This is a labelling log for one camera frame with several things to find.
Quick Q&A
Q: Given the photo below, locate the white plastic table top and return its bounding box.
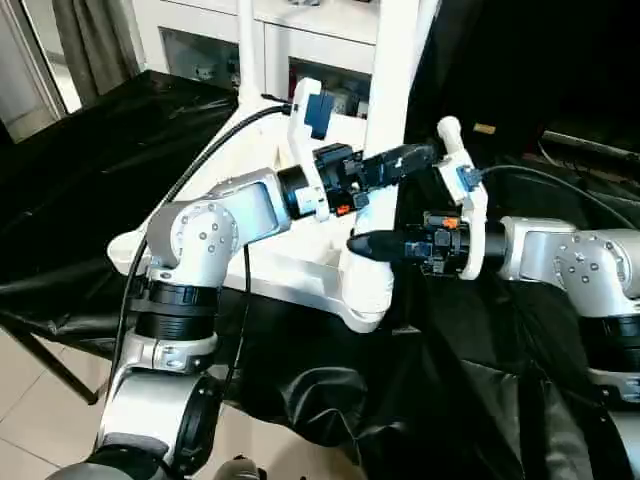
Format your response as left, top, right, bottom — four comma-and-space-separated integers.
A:
108, 95, 401, 334

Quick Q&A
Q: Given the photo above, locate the white glass-door cabinet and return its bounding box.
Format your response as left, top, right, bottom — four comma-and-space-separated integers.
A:
130, 0, 416, 101

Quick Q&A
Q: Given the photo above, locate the black plastic mat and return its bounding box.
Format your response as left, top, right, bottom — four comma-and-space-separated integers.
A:
0, 70, 640, 480

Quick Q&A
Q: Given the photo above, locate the grey curtain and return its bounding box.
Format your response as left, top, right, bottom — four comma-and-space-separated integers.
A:
50, 0, 141, 101

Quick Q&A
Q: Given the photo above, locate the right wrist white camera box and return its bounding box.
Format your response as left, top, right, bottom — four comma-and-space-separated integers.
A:
435, 150, 491, 281

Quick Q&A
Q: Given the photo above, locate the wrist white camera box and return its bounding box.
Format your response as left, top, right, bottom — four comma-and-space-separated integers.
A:
435, 150, 491, 281
288, 78, 336, 221

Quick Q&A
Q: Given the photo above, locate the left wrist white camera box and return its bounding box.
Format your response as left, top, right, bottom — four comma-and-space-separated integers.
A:
288, 78, 336, 221

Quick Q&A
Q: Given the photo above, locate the black metal table frame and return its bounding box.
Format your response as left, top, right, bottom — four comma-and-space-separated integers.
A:
0, 320, 101, 406

